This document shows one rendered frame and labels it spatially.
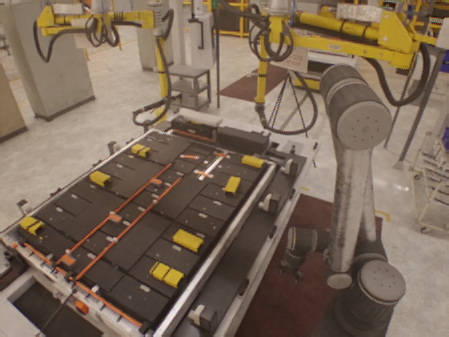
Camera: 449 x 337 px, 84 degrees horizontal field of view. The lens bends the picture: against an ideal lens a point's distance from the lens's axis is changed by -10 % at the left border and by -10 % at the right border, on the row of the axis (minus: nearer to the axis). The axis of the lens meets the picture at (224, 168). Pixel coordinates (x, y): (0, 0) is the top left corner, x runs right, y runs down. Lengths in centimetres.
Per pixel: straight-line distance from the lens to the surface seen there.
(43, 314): 193
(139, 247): 166
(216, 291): 160
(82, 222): 192
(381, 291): 131
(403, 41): 143
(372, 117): 78
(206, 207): 182
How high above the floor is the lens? 227
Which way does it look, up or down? 36 degrees down
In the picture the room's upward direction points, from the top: straight up
